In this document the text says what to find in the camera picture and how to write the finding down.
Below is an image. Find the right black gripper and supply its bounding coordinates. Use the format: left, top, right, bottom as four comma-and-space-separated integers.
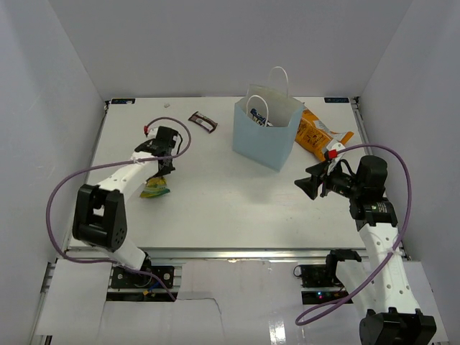
295, 159, 363, 200

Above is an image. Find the green Fox's tea candy bag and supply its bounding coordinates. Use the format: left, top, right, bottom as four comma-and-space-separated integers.
139, 179, 170, 198

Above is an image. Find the blue snack bag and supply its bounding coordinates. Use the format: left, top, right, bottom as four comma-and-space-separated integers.
249, 108, 272, 127

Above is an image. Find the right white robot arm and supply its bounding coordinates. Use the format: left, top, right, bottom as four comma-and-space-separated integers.
295, 155, 437, 344

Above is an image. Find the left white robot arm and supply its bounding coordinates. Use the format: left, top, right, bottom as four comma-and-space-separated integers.
72, 126, 182, 287

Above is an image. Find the orange chips bag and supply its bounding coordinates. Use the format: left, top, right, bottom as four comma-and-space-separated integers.
295, 108, 354, 161

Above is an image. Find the light blue paper bag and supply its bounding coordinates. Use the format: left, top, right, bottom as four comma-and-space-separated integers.
232, 84, 305, 172

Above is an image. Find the brown chocolate bar wrapper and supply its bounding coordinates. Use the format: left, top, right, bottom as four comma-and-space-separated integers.
188, 111, 219, 134

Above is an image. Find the right corner label sticker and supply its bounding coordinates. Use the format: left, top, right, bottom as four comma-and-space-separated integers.
324, 97, 349, 104

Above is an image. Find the corner label sticker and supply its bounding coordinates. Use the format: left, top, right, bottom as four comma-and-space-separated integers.
110, 98, 136, 105
324, 97, 349, 104

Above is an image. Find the left corner label sticker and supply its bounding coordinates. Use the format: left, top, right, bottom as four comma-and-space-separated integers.
110, 98, 136, 105

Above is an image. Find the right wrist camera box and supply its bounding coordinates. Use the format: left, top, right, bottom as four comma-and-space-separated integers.
323, 139, 345, 173

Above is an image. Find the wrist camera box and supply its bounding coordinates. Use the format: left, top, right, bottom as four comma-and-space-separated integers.
144, 126, 159, 139
323, 139, 345, 173

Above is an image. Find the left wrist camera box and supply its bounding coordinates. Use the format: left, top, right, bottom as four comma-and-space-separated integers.
144, 126, 159, 139

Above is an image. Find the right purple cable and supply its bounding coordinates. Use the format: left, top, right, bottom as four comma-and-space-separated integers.
294, 143, 411, 326

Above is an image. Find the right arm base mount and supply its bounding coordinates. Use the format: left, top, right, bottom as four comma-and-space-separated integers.
293, 264, 348, 305

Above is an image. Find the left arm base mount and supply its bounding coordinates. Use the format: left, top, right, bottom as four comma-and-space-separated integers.
109, 265, 175, 297

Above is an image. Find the aluminium table frame rail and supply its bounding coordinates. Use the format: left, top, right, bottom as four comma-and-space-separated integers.
63, 247, 371, 262

